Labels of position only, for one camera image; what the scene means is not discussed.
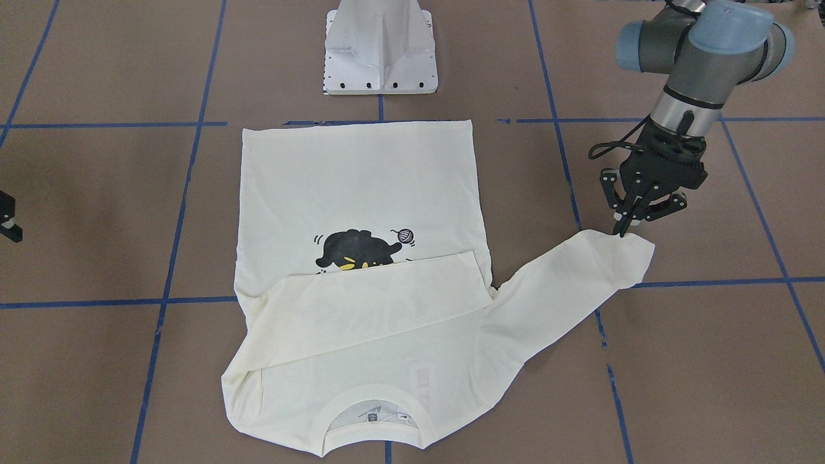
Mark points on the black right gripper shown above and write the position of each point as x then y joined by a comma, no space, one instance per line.
6,211

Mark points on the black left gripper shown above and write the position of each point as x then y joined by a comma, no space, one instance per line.
610,187

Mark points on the cream long-sleeve cat shirt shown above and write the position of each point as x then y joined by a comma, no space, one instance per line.
365,279

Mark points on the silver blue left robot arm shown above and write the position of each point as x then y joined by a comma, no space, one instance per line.
706,48

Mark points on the white pedestal column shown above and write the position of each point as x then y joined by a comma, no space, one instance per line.
379,47

